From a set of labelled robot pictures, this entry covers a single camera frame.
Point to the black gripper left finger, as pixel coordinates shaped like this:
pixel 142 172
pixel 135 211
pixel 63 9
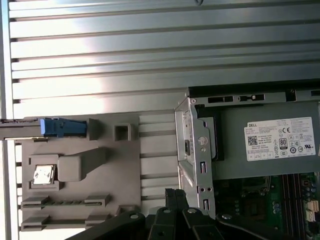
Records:
pixel 162 225

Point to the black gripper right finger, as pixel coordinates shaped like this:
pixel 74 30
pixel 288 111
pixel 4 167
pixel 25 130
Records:
pixel 197 225

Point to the hard disk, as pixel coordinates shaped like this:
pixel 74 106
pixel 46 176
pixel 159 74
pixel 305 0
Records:
pixel 53 126

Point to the CPU socket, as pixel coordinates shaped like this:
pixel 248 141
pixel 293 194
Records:
pixel 252 206

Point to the grey parts rack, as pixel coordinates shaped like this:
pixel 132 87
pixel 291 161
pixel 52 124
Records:
pixel 112 162

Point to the grey power supply box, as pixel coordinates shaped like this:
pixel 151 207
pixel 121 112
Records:
pixel 232 150

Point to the green motherboard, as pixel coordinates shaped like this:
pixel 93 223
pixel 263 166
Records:
pixel 276 197

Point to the black open PC case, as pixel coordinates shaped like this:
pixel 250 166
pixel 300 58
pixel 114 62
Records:
pixel 200 140

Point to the black RAM slot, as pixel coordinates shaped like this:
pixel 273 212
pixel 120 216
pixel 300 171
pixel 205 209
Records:
pixel 287 200
pixel 298 200

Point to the green RAM stick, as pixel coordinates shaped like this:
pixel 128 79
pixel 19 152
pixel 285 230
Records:
pixel 67 203

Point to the silver CPU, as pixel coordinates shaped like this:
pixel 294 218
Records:
pixel 42 175

